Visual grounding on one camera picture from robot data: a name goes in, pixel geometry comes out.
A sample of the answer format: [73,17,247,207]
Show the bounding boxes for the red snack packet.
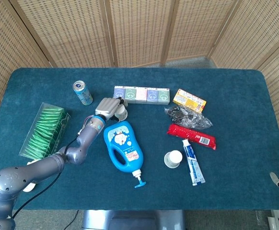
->
[166,123,217,150]

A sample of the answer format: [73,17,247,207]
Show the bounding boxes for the clear bag black contents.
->
[163,105,213,130]

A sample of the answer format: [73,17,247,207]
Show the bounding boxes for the black floor cable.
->
[62,210,81,230]

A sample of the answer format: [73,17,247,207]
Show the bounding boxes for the pastel tissue packet multipack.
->
[113,85,171,105]

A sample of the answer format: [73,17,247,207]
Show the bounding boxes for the white yellow card pack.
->
[22,160,39,193]

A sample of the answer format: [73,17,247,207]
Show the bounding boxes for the teal carpet table cover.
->
[0,68,279,211]

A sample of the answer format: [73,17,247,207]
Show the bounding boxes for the light blue drink can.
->
[72,80,93,106]

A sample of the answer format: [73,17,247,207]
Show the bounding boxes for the yellow cardboard box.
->
[172,88,207,114]

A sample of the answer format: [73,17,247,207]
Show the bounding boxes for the green tea bag box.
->
[19,102,71,164]

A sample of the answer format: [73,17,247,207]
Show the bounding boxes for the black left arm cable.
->
[11,130,87,219]

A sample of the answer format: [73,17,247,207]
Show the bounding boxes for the wicker folding screen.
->
[0,0,279,168]

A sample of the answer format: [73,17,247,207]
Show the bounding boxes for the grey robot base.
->
[81,209,186,230]

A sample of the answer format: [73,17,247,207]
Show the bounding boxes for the white blue toothpaste tube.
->
[181,139,206,186]

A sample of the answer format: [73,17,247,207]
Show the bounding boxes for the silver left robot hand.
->
[95,97,129,121]

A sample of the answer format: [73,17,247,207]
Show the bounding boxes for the blue pump detergent bottle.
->
[103,120,147,189]

